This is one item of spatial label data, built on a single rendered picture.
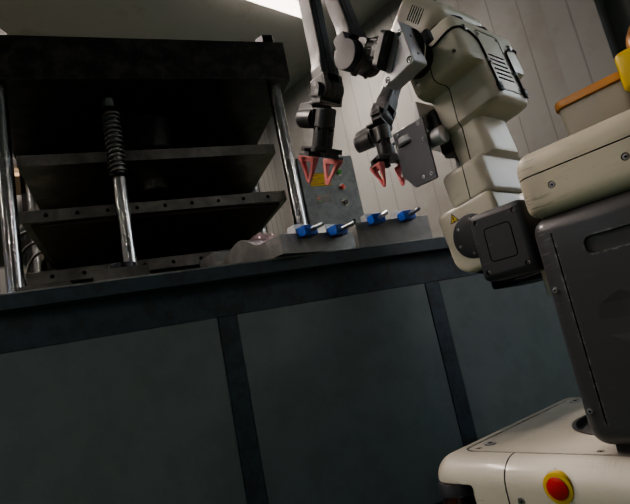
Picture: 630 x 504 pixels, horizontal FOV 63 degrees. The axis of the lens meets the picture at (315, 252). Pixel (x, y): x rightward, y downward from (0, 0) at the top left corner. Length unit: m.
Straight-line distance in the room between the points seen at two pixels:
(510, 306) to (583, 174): 0.88
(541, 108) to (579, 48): 0.49
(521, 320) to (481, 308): 0.15
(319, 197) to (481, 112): 1.36
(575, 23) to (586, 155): 3.09
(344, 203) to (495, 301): 1.08
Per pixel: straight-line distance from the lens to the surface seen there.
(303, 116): 1.49
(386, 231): 1.61
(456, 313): 1.65
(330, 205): 2.54
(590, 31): 3.97
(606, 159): 0.95
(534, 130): 4.19
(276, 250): 1.37
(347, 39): 1.37
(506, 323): 1.75
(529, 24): 4.40
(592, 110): 1.15
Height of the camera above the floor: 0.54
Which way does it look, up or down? 11 degrees up
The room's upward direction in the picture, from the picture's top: 11 degrees counter-clockwise
